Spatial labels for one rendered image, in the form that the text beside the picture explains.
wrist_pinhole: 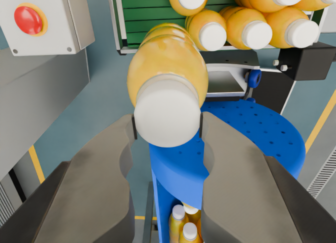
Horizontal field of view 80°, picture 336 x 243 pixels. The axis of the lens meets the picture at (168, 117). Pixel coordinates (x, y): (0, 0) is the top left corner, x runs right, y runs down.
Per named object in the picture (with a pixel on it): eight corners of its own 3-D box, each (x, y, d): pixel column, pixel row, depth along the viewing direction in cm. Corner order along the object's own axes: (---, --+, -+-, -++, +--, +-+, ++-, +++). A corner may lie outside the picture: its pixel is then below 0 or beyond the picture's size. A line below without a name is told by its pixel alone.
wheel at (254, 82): (245, 89, 48) (254, 91, 47) (249, 71, 45) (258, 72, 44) (252, 83, 51) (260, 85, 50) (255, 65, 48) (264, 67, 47)
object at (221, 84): (188, 81, 52) (193, 104, 41) (188, 72, 50) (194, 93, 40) (228, 80, 51) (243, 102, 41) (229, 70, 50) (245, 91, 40)
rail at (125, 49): (123, 50, 46) (120, 53, 43) (123, 46, 45) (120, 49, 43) (303, 43, 45) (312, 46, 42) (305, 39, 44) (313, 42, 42)
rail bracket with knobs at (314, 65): (265, 67, 53) (284, 81, 44) (271, 37, 49) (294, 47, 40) (303, 65, 52) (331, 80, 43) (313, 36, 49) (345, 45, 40)
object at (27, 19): (24, 34, 30) (19, 35, 29) (13, 6, 28) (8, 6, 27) (48, 33, 30) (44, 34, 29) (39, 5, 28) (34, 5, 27)
